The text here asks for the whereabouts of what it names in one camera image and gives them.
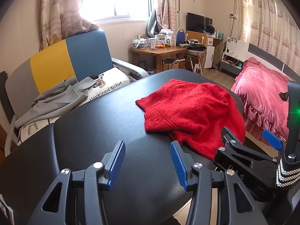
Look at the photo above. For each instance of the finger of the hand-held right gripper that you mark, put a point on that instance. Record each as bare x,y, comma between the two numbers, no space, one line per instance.
271,138
230,141

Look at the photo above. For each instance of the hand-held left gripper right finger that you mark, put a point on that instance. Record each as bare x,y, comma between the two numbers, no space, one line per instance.
179,166

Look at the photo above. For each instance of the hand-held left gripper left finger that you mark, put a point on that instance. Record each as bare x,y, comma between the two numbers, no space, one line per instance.
116,166

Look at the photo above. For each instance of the red knit sweater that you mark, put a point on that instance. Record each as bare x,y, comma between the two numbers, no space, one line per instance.
187,107

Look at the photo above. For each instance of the dark folded clothes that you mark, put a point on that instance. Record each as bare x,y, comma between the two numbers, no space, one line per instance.
194,45

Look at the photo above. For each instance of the pink bed blanket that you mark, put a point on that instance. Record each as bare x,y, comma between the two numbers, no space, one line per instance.
260,86

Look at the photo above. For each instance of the white nightstand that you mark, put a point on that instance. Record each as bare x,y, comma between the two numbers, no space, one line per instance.
230,63

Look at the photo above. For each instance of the white power strip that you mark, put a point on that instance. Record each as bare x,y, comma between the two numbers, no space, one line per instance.
195,68

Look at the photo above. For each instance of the grey bed headboard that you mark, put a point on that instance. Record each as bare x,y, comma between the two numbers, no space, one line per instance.
264,54

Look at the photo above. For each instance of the white cabinet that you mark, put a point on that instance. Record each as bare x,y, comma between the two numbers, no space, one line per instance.
209,56

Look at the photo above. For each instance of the grey garment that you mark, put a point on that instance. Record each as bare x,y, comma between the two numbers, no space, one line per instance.
54,100

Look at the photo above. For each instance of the round white stool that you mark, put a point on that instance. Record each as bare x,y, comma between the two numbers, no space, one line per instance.
196,52

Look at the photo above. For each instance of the white flower print board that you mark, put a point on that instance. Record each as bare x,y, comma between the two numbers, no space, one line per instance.
236,45

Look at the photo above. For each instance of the brown paper bag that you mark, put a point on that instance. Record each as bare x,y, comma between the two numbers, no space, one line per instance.
168,65

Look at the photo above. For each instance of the wooden chair back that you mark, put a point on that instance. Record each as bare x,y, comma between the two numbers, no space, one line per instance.
199,37

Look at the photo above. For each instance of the white round fan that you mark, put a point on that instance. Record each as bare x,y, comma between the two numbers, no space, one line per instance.
209,29

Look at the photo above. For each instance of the wooden table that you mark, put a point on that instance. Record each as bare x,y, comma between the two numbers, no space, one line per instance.
159,51

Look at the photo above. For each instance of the blue bag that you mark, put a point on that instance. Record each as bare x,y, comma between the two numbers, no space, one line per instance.
180,37

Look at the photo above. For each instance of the oranges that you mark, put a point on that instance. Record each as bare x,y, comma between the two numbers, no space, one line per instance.
160,46

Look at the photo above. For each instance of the grey yellow blue armchair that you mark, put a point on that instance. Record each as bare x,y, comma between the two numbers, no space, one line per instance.
86,51

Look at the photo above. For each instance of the wide pink ship print curtain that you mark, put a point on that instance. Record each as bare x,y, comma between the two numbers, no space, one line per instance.
269,16

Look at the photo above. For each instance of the white canister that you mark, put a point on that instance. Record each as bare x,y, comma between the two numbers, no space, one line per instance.
160,39

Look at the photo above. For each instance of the black television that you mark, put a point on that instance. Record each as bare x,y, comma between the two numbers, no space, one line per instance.
196,22

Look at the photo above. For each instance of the glass jar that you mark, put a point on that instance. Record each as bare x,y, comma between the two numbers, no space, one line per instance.
142,44
134,43

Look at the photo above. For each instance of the black upright panel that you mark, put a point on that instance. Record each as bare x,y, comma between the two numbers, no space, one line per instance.
4,93

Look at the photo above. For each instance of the grey hanging cloth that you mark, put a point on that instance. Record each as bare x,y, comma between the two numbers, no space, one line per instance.
152,23

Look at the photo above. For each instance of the metal pole stand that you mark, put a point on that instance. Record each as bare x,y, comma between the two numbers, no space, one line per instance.
178,4

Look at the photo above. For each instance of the bright window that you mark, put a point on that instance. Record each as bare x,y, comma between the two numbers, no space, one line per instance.
117,0

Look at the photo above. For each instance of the pink starfish print curtain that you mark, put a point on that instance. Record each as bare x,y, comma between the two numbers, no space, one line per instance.
61,9

